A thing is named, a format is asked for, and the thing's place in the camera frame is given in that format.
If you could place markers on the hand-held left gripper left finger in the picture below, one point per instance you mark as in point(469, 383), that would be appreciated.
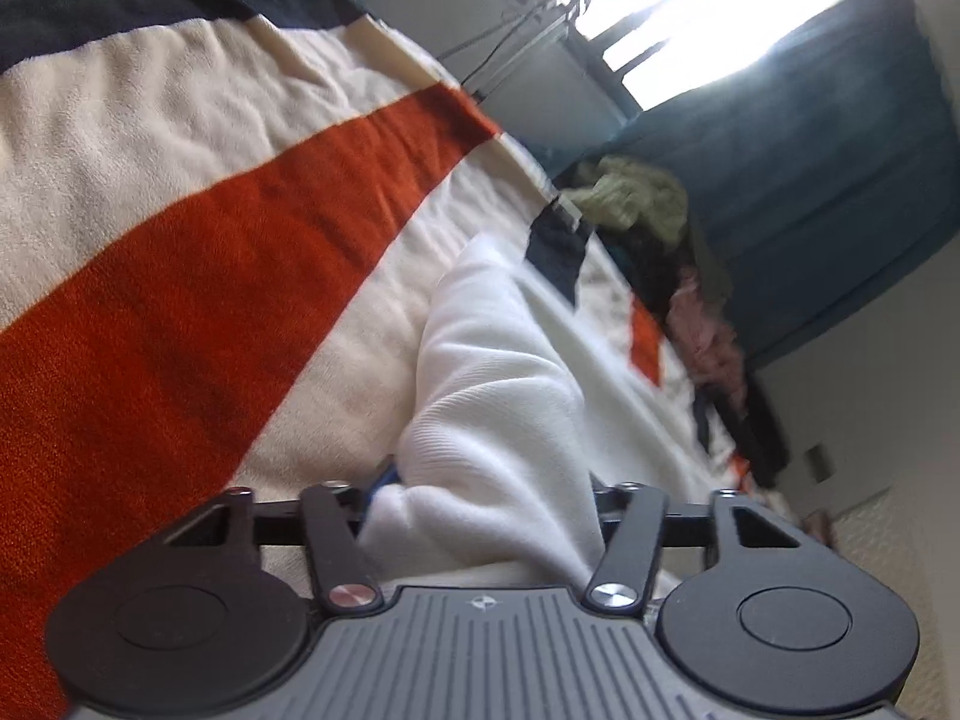
point(337, 540)

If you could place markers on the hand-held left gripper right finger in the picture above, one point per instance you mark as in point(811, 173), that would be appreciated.
point(634, 540)

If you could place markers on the white sweater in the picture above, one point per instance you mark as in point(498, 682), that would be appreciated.
point(487, 405)

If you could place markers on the dark clothes pile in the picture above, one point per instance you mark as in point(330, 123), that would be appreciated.
point(652, 270)

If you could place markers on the white patterned headboard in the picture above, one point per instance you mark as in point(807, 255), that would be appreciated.
point(870, 532)

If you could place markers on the grey-green garment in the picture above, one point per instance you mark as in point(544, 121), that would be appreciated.
point(709, 255)

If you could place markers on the striped blanket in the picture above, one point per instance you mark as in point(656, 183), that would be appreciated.
point(187, 277)

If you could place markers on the light green fuzzy blanket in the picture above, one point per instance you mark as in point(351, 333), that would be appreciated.
point(637, 199)

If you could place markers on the teal curtain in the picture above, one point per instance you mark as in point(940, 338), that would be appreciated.
point(825, 202)

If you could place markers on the window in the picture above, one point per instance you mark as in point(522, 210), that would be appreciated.
point(712, 15)

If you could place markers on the dark wall switch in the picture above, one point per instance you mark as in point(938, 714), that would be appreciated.
point(819, 463)

